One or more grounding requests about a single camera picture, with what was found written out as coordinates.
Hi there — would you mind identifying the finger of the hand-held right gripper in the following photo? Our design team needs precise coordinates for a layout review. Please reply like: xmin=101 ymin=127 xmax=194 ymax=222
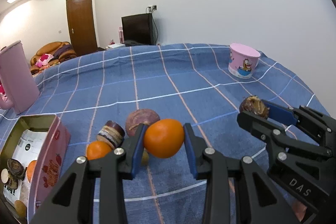
xmin=260 ymin=99 xmax=336 ymax=147
xmin=237 ymin=112 xmax=289 ymax=147

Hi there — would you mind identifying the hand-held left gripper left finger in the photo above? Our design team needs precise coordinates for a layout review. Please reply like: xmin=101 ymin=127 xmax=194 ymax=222
xmin=31 ymin=123 xmax=147 ymax=224

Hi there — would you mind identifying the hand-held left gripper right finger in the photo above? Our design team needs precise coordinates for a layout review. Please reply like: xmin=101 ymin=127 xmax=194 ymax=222
xmin=183 ymin=123 xmax=301 ymax=224

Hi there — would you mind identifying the brown round taro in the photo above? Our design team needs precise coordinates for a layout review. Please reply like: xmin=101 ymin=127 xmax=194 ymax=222
xmin=239 ymin=96 xmax=269 ymax=119

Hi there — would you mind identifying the orange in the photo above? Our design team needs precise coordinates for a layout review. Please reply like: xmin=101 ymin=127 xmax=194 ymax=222
xmin=143 ymin=118 xmax=185 ymax=159
xmin=86 ymin=140 xmax=113 ymax=161
xmin=26 ymin=160 xmax=37 ymax=180

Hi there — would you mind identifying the dark purple layered cake cylinder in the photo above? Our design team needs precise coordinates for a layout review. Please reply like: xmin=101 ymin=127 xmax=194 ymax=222
xmin=96 ymin=120 xmax=126 ymax=148

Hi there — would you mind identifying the purple turnip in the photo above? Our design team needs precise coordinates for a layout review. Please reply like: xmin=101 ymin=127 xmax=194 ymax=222
xmin=125 ymin=109 xmax=160 ymax=138

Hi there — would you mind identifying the pink metal tin box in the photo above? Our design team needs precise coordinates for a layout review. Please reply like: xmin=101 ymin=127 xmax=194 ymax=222
xmin=0 ymin=114 xmax=71 ymax=222

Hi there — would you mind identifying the brown cake cylinder pale end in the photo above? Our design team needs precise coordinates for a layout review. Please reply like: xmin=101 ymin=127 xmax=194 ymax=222
xmin=1 ymin=158 xmax=27 ymax=186

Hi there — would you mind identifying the person's right hand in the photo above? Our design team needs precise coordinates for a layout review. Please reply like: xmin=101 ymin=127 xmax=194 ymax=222
xmin=293 ymin=200 xmax=307 ymax=219

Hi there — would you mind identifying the pink cartoon print cup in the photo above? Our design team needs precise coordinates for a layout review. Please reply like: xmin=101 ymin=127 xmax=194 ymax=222
xmin=228 ymin=43 xmax=261 ymax=79

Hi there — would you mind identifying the blue checkered tablecloth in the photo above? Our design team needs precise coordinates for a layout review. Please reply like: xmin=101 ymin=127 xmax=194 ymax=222
xmin=0 ymin=43 xmax=336 ymax=224

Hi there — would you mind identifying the printed paper leaflet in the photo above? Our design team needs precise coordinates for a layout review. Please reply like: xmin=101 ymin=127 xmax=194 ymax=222
xmin=3 ymin=130 xmax=49 ymax=203

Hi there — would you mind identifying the white low television table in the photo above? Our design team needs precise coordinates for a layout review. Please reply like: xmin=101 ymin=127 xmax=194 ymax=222
xmin=105 ymin=42 xmax=126 ymax=50

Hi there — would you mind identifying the black television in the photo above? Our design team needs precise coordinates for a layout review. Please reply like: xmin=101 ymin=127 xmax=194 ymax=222
xmin=121 ymin=13 xmax=154 ymax=46

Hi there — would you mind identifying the pink floral cushion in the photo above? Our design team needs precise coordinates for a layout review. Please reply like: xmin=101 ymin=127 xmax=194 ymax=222
xmin=35 ymin=54 xmax=54 ymax=67

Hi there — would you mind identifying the brown wooden door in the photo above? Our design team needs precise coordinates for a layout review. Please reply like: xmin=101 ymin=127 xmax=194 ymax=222
xmin=66 ymin=0 xmax=98 ymax=56

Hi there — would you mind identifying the pink electric kettle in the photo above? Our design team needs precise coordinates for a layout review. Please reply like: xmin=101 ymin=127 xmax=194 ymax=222
xmin=0 ymin=40 xmax=40 ymax=115

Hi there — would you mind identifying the black power cable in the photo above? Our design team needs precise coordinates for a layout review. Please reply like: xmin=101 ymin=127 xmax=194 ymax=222
xmin=151 ymin=11 xmax=159 ymax=45

